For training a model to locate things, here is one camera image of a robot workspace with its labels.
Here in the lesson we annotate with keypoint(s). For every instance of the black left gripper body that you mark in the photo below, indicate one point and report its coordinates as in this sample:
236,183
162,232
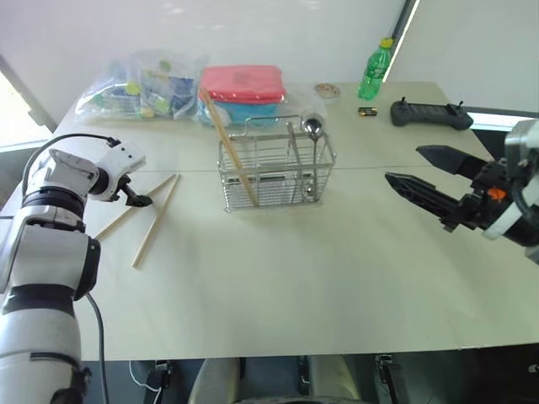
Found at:
125,185

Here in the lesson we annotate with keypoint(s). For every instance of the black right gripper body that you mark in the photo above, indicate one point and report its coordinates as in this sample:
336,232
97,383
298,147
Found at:
484,198

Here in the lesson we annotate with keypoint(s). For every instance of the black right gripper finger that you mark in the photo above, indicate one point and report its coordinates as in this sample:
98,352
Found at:
425,195
448,159

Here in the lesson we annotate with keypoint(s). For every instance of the wooden chopstick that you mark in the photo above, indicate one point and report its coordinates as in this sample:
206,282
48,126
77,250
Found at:
115,223
221,134
153,223
229,136

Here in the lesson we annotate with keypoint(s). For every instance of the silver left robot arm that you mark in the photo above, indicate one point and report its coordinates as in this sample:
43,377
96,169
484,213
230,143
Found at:
42,252

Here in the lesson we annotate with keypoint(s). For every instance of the metal spoon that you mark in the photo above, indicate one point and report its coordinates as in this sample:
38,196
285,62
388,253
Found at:
312,126

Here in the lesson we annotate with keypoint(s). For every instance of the dark grey remote controller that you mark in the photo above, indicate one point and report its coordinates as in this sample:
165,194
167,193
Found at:
429,114

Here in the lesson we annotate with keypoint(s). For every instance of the black battery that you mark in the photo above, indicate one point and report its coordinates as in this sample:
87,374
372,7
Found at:
367,111

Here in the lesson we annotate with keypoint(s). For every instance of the clear bag of packets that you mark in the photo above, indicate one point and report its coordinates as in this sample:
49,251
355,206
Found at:
143,88

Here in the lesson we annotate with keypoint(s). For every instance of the green plastic bottle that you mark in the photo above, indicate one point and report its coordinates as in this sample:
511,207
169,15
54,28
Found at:
372,71

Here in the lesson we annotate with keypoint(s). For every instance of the black window pole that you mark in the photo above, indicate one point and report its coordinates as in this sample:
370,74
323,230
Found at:
402,33

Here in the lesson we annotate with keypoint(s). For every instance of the blue plastic box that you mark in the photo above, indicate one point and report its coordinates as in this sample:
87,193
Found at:
248,110

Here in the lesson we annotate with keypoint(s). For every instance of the red lidded box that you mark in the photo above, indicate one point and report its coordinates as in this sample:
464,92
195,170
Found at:
242,82

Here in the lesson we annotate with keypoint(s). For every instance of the black table clamp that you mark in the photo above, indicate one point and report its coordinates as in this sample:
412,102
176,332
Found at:
162,374
387,372
303,374

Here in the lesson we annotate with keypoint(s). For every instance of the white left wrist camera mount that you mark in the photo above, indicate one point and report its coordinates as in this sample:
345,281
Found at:
120,157

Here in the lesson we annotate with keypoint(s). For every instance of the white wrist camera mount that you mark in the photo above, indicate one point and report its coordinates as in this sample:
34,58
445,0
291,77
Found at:
120,157
521,141

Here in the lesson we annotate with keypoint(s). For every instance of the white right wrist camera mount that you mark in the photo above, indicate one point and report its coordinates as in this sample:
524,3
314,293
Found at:
521,141

